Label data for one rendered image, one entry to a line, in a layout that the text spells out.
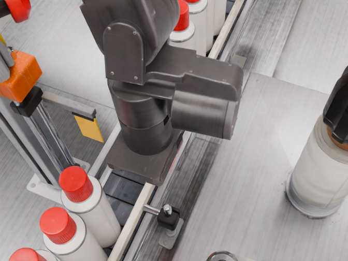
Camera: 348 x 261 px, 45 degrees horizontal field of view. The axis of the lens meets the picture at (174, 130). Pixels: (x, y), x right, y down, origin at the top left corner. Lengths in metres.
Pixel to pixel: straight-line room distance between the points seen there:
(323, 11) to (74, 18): 0.57
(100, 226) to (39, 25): 0.58
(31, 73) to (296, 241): 0.45
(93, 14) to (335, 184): 0.39
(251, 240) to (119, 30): 0.43
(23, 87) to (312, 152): 0.36
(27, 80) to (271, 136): 0.44
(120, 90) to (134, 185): 0.33
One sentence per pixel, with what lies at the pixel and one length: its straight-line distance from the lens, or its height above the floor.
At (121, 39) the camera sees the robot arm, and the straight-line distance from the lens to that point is 0.35.
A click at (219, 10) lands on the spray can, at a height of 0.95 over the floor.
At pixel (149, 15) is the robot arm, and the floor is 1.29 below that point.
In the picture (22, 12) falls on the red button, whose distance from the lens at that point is 0.32.
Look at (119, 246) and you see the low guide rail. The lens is 0.64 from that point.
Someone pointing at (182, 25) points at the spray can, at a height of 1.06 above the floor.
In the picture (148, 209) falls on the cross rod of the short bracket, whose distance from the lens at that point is 0.66.
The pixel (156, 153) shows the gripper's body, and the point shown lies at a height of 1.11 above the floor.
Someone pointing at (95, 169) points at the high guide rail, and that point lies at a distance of 0.64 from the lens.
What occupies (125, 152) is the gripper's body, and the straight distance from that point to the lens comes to 0.48.
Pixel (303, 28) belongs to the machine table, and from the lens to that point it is 1.00.
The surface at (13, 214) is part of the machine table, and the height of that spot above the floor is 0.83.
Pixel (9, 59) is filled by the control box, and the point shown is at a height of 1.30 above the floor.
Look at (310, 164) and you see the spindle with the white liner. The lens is 0.59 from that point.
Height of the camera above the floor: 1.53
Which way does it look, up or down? 59 degrees down
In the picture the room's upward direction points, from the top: 5 degrees counter-clockwise
